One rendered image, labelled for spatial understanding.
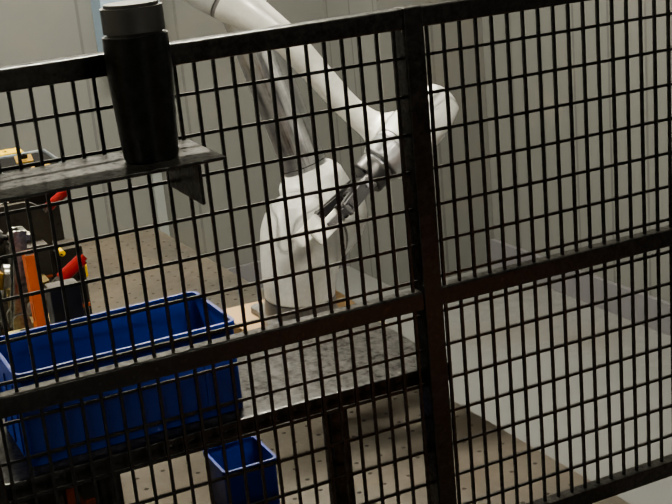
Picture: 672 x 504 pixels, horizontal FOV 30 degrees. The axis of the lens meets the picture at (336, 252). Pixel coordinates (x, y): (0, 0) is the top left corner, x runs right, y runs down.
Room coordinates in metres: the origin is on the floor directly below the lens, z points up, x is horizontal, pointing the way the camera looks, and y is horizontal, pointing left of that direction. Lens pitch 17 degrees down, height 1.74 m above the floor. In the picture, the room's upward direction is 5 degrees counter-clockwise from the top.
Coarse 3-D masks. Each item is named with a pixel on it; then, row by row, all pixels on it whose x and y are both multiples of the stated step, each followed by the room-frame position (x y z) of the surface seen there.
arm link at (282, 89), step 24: (264, 72) 2.72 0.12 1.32; (264, 96) 2.72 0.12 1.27; (288, 96) 2.73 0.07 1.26; (264, 120) 2.74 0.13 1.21; (288, 120) 2.72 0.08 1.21; (288, 144) 2.71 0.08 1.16; (312, 144) 2.73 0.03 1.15; (288, 168) 2.72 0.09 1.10; (312, 168) 2.71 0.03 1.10; (288, 192) 2.70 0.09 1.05; (360, 216) 2.72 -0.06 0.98
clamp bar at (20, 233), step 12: (12, 228) 2.00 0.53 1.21; (24, 228) 2.00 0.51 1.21; (0, 240) 1.97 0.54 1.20; (24, 240) 1.98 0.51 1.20; (12, 264) 2.00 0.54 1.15; (12, 276) 2.00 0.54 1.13; (24, 276) 1.98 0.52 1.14; (12, 288) 2.00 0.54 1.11; (24, 288) 1.98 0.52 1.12; (12, 300) 2.00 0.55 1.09; (24, 300) 1.98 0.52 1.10; (12, 312) 2.00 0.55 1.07
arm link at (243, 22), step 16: (224, 0) 2.56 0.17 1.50; (240, 0) 2.56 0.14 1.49; (256, 0) 2.57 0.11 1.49; (224, 16) 2.57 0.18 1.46; (240, 16) 2.56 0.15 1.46; (256, 16) 2.56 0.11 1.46; (272, 16) 2.56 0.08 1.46; (304, 64) 2.57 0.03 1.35; (320, 64) 2.58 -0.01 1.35; (320, 80) 2.59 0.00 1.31; (336, 80) 2.60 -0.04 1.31; (336, 96) 2.60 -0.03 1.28; (352, 96) 2.63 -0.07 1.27; (336, 112) 2.63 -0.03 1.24; (352, 112) 2.62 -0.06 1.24; (368, 112) 2.62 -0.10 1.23; (368, 128) 2.61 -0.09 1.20
